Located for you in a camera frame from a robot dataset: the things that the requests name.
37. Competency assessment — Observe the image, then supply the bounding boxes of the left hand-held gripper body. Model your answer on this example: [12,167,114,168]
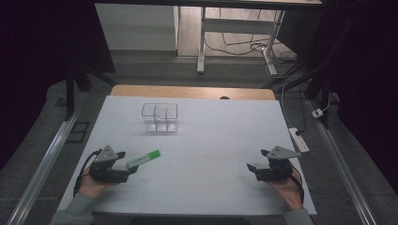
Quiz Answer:
[88,144,130,184]

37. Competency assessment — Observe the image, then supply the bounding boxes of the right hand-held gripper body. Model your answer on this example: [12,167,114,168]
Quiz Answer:
[255,145,302,182]

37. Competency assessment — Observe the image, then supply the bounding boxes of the green capped white marker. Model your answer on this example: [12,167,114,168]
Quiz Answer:
[126,149,162,170]

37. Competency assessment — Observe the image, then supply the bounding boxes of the person's left hand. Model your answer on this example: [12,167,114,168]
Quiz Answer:
[77,173,117,200]

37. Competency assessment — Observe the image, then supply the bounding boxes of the person's right hand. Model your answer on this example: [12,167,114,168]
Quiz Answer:
[266,167,305,211]

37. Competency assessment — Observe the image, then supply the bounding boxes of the white power strip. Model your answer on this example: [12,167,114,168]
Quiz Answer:
[287,127,311,155]

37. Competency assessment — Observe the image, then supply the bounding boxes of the dark floor socket plate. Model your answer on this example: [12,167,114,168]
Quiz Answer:
[66,121,91,144]

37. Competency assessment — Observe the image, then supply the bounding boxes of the white table cover sheet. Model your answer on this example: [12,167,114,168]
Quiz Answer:
[56,95,317,218]

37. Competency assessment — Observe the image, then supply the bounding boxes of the clear plastic divided organizer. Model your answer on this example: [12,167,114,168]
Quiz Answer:
[141,102,179,134]

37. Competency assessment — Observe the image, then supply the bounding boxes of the wooden table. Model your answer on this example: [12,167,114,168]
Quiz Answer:
[109,83,277,101]

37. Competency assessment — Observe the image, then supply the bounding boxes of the dark curtain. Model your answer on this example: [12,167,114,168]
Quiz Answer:
[276,0,398,195]
[0,0,116,172]

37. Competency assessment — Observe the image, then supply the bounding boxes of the white cabinet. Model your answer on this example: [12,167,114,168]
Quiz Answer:
[94,3,180,53]

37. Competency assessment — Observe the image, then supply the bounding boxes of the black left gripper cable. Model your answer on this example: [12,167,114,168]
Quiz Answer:
[72,149,103,197]

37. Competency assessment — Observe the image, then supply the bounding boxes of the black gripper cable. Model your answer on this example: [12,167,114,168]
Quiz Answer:
[72,149,103,197]
[288,167,306,204]

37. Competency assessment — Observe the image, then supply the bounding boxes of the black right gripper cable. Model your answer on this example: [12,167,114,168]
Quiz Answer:
[288,167,306,204]

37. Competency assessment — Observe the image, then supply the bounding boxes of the aluminium rail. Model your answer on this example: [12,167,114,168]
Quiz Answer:
[307,98,378,225]
[5,106,83,225]

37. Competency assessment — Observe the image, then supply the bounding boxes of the tangle of floor cables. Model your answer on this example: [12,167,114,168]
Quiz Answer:
[204,8,299,80]

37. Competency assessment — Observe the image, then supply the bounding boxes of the white desk frame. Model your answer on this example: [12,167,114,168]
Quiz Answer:
[196,6,286,77]

